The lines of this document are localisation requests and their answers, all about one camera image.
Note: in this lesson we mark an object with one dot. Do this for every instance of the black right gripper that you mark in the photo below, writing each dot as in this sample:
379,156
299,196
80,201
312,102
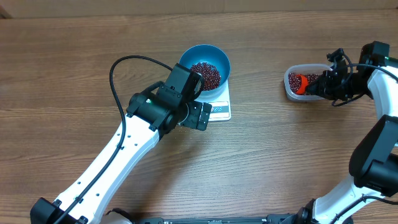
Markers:
324,83

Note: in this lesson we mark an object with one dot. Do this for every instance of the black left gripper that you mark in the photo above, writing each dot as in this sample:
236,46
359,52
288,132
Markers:
196,108

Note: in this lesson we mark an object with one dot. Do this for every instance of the red scoop blue handle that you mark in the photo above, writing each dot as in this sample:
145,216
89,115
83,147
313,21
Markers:
303,84

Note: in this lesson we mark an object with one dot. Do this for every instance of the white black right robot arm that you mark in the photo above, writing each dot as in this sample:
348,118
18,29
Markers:
373,166

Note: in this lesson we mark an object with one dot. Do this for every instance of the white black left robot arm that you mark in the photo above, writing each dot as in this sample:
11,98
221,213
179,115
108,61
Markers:
150,115

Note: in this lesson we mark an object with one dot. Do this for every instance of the white digital kitchen scale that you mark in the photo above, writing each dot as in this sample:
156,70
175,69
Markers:
219,99

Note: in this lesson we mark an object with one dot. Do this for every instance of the red beans in bowl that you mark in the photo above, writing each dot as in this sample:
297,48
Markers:
210,74

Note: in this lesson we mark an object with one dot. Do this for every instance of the teal plastic bowl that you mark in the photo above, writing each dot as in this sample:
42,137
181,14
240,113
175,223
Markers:
210,54

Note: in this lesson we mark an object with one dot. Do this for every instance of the clear plastic container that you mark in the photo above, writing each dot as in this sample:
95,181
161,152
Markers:
303,69

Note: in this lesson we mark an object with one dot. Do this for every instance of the red adzuki beans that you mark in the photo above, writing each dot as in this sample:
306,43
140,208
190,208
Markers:
294,82

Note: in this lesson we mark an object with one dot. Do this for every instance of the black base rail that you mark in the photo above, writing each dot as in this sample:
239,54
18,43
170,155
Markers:
224,220

